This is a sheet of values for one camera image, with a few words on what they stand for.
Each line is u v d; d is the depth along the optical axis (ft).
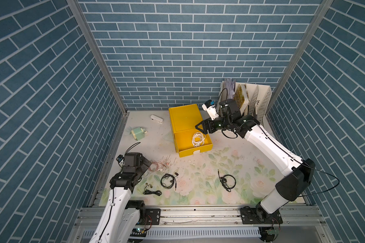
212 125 2.18
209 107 2.19
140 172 2.31
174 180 2.79
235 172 2.92
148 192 2.64
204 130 2.22
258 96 3.51
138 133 3.25
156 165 2.99
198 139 2.76
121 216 1.55
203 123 2.18
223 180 2.79
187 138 2.77
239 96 3.24
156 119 3.71
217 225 2.38
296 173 1.40
